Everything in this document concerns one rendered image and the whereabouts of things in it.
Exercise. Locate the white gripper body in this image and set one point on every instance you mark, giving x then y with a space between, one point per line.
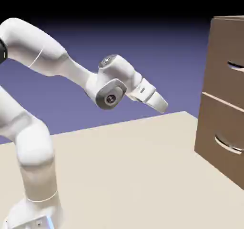
158 101

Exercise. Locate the brown wooden cabinet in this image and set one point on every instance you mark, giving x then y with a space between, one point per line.
219 80

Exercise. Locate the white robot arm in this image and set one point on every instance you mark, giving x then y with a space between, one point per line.
47 50

